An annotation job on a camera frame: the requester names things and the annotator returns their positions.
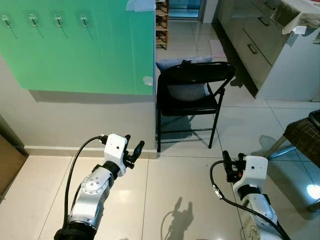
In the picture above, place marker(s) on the glass door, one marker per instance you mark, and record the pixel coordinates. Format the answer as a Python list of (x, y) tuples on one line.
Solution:
[(185, 7)]

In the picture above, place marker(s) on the beige cloth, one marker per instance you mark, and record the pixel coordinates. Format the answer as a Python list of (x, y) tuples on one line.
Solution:
[(302, 15)]

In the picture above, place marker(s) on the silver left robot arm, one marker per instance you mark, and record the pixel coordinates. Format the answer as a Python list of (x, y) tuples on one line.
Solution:
[(92, 192)]

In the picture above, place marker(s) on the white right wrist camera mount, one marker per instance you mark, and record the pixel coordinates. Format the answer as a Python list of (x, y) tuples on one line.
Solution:
[(254, 170)]

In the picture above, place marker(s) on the grey pillow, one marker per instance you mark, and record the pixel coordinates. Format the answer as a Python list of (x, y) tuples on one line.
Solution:
[(187, 92)]

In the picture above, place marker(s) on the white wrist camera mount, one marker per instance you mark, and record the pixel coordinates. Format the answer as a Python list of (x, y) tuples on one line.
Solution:
[(115, 147), (254, 170)]

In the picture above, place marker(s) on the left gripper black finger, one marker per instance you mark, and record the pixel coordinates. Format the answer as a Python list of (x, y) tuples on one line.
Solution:
[(127, 142), (138, 149)]

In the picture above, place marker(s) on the brown wooden side cabinet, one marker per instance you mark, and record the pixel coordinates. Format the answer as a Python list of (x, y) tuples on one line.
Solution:
[(10, 165)]

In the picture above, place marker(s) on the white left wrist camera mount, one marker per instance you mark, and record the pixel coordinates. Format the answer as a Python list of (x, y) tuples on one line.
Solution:
[(115, 147)]

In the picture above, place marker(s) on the small white tape piece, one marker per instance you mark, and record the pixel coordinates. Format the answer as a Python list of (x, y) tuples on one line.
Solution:
[(148, 81)]

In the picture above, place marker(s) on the brown checked stool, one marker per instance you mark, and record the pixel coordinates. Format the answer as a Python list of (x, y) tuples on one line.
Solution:
[(302, 140)]

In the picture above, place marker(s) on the grey drawer cabinet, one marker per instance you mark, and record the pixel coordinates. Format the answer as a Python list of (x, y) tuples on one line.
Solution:
[(295, 65)]

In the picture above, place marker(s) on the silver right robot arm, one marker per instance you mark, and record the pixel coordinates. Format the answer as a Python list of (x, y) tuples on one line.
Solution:
[(260, 206)]

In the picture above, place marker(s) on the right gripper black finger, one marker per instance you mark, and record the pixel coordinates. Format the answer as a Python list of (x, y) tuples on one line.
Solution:
[(241, 158), (227, 160)]

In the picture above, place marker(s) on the green wall board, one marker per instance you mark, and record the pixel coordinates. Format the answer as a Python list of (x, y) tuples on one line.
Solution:
[(75, 55)]

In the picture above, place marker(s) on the wooden rack shelf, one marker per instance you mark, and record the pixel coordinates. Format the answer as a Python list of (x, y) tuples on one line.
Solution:
[(161, 22)]

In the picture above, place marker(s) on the large white tape piece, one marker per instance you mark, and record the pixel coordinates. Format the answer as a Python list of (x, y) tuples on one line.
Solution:
[(141, 5)]

